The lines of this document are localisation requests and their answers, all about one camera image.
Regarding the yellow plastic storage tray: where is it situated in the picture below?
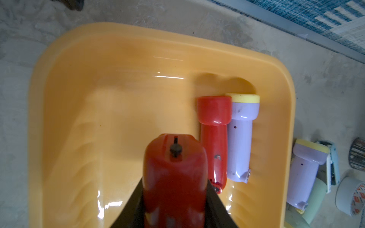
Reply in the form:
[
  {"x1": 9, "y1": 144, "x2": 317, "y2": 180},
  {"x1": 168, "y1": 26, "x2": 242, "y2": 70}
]
[{"x1": 28, "y1": 22, "x2": 296, "y2": 228}]

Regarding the white tape roll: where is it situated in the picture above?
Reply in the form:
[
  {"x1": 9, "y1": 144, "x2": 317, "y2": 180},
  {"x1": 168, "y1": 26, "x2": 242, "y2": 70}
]
[{"x1": 336, "y1": 176, "x2": 365, "y2": 217}]

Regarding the light blue stapler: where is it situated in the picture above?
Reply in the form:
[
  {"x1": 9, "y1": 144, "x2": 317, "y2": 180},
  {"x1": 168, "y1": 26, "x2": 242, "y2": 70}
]
[{"x1": 317, "y1": 140, "x2": 340, "y2": 194}]

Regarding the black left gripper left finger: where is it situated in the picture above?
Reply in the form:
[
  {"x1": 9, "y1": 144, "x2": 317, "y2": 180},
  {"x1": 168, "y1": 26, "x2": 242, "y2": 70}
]
[{"x1": 110, "y1": 179, "x2": 144, "y2": 228}]

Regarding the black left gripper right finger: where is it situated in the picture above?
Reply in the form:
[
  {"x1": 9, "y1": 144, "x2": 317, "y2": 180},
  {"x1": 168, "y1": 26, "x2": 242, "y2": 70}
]
[{"x1": 206, "y1": 181, "x2": 238, "y2": 228}]

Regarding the mint green flashlight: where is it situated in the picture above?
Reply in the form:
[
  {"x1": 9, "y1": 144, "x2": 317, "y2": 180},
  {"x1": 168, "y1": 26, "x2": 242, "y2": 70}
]
[{"x1": 283, "y1": 178, "x2": 327, "y2": 228}]

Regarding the clear cup of pencils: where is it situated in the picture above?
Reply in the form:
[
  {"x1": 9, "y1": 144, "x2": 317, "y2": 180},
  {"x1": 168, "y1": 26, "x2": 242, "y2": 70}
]
[{"x1": 348, "y1": 137, "x2": 365, "y2": 172}]

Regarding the red flashlight one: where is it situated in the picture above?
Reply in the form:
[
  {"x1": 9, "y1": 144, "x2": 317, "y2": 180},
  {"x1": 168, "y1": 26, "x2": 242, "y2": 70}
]
[{"x1": 196, "y1": 96, "x2": 232, "y2": 194}]

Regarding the red flashlight two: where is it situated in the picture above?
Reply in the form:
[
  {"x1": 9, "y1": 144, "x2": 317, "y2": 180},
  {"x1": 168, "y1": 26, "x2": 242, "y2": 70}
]
[{"x1": 142, "y1": 134, "x2": 208, "y2": 228}]

